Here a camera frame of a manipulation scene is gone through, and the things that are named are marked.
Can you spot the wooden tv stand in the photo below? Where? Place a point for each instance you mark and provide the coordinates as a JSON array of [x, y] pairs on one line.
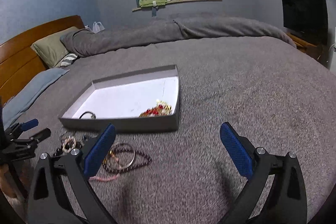
[[314, 51]]

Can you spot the red gold jewelry piece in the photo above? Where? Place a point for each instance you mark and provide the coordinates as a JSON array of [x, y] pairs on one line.
[[161, 109]]

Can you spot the white plastic bag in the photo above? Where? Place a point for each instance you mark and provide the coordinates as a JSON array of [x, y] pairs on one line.
[[96, 27]]

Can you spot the green cloth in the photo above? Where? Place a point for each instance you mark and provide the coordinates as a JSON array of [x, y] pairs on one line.
[[151, 3]]

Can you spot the black television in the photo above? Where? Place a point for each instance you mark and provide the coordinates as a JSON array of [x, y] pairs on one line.
[[309, 18]]

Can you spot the striped grey white pillow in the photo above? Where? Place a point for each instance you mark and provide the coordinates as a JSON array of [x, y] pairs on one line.
[[69, 59]]

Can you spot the rolled grey duvet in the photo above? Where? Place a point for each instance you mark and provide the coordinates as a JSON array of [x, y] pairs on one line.
[[85, 43]]

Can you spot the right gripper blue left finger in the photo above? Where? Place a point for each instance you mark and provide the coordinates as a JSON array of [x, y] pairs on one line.
[[48, 200]]

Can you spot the wooden headboard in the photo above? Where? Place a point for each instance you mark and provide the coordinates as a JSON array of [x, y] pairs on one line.
[[19, 63]]

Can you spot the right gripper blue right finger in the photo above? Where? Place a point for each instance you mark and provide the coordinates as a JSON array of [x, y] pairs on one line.
[[286, 201]]

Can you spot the green pillow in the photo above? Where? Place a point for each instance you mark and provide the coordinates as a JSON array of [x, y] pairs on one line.
[[50, 49]]

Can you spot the grey cardboard tray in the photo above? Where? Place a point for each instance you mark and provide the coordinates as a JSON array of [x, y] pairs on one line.
[[120, 99]]

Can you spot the wooden window shelf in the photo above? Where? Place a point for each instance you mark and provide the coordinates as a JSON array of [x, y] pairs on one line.
[[175, 2]]

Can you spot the dark small-bead bracelet gold charm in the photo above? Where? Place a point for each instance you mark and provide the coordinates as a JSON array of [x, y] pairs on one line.
[[141, 160]]

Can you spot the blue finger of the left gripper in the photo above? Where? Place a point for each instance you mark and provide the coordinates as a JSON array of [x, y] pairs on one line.
[[29, 125], [42, 135]]

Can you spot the blue sheet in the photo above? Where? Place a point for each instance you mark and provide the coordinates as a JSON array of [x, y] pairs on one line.
[[27, 96]]

